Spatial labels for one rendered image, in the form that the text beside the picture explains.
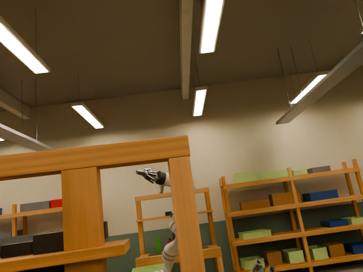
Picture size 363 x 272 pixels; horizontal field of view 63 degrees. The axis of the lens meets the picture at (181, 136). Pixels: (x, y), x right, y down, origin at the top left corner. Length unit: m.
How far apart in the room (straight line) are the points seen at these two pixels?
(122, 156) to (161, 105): 6.34
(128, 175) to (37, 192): 2.16
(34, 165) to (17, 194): 6.79
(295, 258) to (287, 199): 1.18
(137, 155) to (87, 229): 0.34
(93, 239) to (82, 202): 0.15
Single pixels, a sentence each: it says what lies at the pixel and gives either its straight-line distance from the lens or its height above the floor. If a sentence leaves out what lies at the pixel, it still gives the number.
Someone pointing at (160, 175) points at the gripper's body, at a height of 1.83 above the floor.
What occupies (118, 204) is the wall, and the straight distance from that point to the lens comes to 7.27.
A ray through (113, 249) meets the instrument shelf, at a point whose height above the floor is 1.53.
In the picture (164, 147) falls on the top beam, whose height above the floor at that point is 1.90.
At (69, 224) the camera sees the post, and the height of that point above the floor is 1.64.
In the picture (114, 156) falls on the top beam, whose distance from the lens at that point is 1.26.
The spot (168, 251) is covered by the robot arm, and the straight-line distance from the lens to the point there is 2.00.
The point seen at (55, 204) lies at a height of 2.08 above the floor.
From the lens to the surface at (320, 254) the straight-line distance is 7.20.
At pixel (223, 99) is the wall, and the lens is 7.67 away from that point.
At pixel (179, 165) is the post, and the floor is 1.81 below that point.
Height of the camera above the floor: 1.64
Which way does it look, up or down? 14 degrees up
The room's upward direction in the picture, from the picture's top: 8 degrees counter-clockwise
